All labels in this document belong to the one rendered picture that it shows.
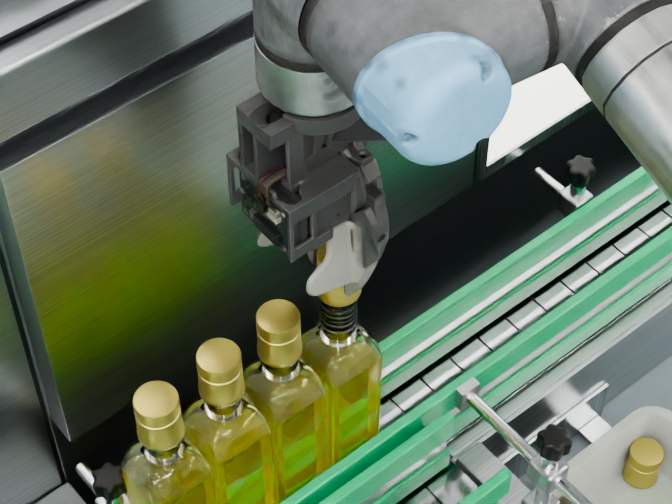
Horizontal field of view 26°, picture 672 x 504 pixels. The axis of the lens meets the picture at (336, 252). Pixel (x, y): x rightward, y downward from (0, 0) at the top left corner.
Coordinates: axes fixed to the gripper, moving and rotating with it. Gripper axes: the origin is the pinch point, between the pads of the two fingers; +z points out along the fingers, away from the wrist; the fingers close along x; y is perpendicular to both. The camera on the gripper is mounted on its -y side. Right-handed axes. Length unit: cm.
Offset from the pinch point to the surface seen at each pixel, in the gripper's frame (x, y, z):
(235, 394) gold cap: 1.5, 11.4, 5.7
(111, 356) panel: -12.0, 14.6, 12.5
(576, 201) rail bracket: -4.8, -34.2, 21.7
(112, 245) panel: -12.0, 12.7, -0.4
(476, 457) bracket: 7.2, -10.5, 30.1
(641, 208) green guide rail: -3, -43, 28
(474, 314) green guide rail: -3.6, -19.9, 27.0
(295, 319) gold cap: 0.9, 5.0, 2.3
